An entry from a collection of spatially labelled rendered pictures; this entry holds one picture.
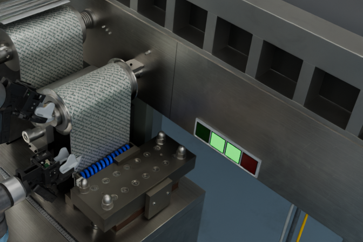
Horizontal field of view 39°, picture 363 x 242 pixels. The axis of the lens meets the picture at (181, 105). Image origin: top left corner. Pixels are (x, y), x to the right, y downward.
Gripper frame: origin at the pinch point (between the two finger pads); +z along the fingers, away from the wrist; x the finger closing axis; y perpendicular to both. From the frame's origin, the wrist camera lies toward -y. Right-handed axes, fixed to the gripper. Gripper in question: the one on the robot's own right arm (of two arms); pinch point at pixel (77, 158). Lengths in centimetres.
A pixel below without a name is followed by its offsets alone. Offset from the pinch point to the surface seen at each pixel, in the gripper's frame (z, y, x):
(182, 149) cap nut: 29.4, -2.3, -17.4
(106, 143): 11.5, -0.5, -0.2
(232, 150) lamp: 29.8, 10.3, -35.7
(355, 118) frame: 31, 41, -66
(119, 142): 17.1, -3.4, -0.3
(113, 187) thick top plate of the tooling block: 4.1, -6.0, -12.1
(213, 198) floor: 103, -109, 14
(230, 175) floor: 125, -109, 18
